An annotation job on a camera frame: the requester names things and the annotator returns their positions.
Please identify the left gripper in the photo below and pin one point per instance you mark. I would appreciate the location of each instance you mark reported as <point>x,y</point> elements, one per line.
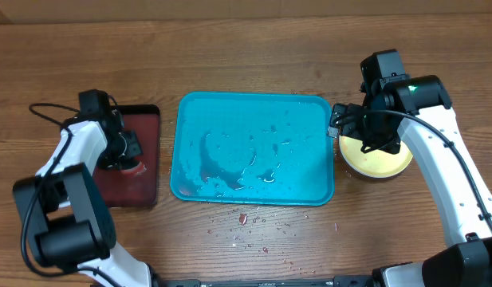
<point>136,148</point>

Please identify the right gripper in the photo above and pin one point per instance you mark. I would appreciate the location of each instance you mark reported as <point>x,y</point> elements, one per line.
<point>354,118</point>

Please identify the orange and green sponge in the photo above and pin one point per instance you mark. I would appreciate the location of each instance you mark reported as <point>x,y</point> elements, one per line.
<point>135,170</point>

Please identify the yellow-green plate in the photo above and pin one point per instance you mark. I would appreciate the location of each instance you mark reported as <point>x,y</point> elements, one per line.
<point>376,164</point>

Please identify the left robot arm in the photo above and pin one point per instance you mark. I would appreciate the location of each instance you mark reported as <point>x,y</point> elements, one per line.
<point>65,221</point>

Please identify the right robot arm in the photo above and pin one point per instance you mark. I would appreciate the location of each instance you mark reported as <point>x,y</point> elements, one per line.
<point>417,112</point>

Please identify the black tray with red water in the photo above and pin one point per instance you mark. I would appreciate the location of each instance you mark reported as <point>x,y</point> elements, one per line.
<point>139,188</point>

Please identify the teal plastic tray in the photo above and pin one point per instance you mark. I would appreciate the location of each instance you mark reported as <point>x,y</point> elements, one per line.
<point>253,148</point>

